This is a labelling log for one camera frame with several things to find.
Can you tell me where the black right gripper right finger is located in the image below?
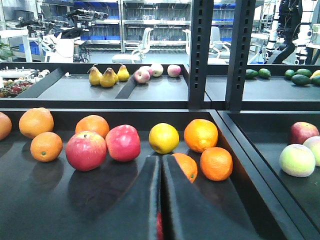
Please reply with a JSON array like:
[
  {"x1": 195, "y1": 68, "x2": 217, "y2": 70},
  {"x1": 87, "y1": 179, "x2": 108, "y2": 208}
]
[{"x1": 161, "y1": 155, "x2": 258, "y2": 240}]

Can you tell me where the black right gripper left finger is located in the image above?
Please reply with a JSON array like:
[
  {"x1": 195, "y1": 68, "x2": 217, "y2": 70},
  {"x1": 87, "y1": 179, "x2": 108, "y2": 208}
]
[{"x1": 68, "y1": 155, "x2": 161, "y2": 240}]

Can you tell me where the orange behind pink apples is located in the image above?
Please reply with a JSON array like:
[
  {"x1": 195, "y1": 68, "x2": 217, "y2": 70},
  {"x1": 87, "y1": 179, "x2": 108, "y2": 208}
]
[{"x1": 75, "y1": 114, "x2": 110, "y2": 138}]

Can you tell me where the dark red apple left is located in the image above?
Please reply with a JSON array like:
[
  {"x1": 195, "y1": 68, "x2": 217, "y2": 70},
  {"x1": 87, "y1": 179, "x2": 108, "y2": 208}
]
[{"x1": 156, "y1": 211, "x2": 164, "y2": 240}]

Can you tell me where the orange far right front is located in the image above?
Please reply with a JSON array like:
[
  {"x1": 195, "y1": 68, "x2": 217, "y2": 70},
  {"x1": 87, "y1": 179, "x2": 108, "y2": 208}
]
[{"x1": 200, "y1": 147, "x2": 233, "y2": 182}]

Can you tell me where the pink red apple left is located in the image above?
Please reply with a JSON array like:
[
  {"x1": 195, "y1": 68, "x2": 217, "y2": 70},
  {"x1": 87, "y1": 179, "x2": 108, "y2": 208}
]
[{"x1": 65, "y1": 131, "x2": 108, "y2": 172}]

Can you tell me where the pink red apple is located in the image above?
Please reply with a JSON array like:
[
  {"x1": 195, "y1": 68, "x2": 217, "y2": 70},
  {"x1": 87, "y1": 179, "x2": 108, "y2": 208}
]
[
  {"x1": 65, "y1": 131, "x2": 108, "y2": 172},
  {"x1": 105, "y1": 124, "x2": 141, "y2": 162}
]

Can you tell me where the pink red apple right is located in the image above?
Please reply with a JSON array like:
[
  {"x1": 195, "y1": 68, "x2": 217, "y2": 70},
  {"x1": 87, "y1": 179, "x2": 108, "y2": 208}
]
[{"x1": 105, "y1": 124, "x2": 141, "y2": 162}]

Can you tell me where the large orange right corner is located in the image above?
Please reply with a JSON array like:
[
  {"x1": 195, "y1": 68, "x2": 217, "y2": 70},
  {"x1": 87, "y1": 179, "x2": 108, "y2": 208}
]
[{"x1": 183, "y1": 118, "x2": 219, "y2": 153}]

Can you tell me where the small orange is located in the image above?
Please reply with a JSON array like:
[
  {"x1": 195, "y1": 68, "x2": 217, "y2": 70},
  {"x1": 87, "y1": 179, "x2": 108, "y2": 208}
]
[{"x1": 30, "y1": 132, "x2": 63, "y2": 162}]

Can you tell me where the orange with knob right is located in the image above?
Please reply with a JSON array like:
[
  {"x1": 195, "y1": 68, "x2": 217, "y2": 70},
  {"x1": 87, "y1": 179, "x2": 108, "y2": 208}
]
[{"x1": 18, "y1": 107, "x2": 54, "y2": 139}]

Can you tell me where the orange with knob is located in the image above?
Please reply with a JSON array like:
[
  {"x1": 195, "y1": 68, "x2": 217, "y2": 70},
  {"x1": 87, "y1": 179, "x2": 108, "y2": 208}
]
[
  {"x1": 18, "y1": 107, "x2": 54, "y2": 139},
  {"x1": 0, "y1": 112, "x2": 12, "y2": 141}
]

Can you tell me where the peach left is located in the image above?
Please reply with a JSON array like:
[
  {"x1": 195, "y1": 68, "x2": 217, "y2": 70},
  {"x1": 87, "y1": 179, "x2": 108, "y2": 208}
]
[{"x1": 279, "y1": 144, "x2": 316, "y2": 178}]

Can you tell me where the peach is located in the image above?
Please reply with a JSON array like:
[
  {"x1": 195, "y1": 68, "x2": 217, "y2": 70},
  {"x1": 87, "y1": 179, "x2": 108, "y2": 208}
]
[
  {"x1": 279, "y1": 144, "x2": 316, "y2": 178},
  {"x1": 303, "y1": 136, "x2": 320, "y2": 167}
]

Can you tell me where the orange with knob left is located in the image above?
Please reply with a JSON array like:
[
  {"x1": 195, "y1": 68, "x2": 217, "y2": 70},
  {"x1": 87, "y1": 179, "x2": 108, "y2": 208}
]
[{"x1": 0, "y1": 112, "x2": 12, "y2": 141}]

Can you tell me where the red apple among pears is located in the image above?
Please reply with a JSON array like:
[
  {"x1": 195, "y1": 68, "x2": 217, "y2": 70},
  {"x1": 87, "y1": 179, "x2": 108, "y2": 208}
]
[{"x1": 289, "y1": 121, "x2": 320, "y2": 145}]

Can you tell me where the peach right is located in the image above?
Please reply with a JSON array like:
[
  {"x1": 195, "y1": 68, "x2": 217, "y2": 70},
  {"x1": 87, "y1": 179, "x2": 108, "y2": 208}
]
[{"x1": 303, "y1": 136, "x2": 320, "y2": 167}]

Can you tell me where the potted green plant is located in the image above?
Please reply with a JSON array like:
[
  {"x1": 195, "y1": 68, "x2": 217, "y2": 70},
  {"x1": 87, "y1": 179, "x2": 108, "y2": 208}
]
[{"x1": 0, "y1": 33, "x2": 14, "y2": 62}]

